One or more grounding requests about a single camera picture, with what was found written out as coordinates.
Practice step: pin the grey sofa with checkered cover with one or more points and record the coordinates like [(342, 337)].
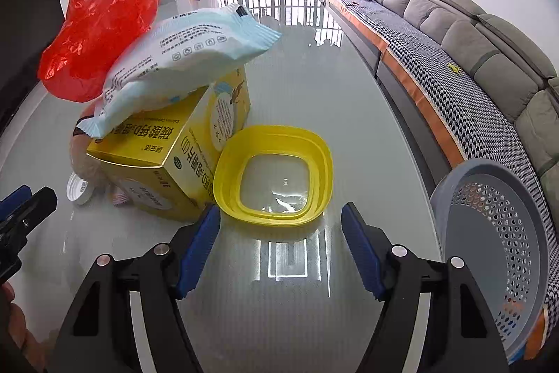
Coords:
[(436, 84)]

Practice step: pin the black television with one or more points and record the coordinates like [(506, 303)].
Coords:
[(30, 28)]

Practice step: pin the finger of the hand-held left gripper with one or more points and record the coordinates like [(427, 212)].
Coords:
[(37, 204), (13, 200)]

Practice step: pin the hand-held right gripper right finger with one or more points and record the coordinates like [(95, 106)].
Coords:
[(362, 250)]

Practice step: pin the white bottle cap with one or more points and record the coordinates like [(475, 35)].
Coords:
[(77, 189)]

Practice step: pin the red plastic bag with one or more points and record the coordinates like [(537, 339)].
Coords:
[(100, 19)]

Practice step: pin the grey perforated basket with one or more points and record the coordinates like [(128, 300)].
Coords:
[(480, 233)]

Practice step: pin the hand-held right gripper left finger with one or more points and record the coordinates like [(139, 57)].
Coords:
[(198, 250)]

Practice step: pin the person's left hand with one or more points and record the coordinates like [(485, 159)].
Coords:
[(17, 325)]

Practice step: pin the small yellow toy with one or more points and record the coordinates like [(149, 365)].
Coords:
[(453, 67)]

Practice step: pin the yellow cardboard box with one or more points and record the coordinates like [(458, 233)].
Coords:
[(166, 145)]

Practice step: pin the white blue wipes packet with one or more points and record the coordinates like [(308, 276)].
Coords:
[(174, 58)]

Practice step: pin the yellow plastic bowl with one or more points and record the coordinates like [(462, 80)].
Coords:
[(270, 137)]

